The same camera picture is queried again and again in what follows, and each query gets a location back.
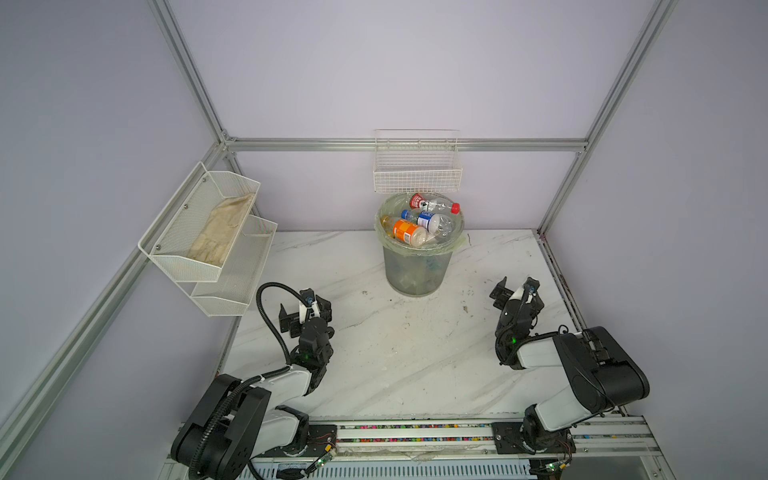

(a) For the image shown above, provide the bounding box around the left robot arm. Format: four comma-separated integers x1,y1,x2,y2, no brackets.
170,282,334,479

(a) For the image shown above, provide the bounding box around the blue cap bottle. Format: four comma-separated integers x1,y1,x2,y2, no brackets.
400,209,456,238

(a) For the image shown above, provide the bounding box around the white mesh shelf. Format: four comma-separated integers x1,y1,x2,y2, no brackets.
191,215,277,317
138,164,260,283

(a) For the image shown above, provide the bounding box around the orange label bottle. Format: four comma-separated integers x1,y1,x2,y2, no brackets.
380,215,429,248

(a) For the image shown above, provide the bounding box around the mesh waste bin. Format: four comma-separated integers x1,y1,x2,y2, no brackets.
382,243,461,297

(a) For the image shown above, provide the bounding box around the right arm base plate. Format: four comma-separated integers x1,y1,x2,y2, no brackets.
491,421,576,455

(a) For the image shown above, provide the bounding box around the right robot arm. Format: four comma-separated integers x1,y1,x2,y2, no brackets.
489,277,650,437

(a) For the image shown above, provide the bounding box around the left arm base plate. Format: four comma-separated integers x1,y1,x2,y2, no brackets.
280,424,338,457

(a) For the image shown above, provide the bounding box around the white mesh lower shelf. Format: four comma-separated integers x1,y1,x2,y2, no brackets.
191,215,277,317

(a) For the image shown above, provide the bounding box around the white mesh upper shelf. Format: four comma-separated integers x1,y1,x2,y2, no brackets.
138,164,260,283

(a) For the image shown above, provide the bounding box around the beige cloth in shelf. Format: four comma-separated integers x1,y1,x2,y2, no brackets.
187,193,255,267

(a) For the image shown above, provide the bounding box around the red label crushed bottle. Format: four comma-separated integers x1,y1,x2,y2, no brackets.
409,193,461,215

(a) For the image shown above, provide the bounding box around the white wire wall basket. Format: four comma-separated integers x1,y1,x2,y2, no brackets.
373,129,463,194

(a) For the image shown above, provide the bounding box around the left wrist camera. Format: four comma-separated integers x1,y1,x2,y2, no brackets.
299,288,320,324

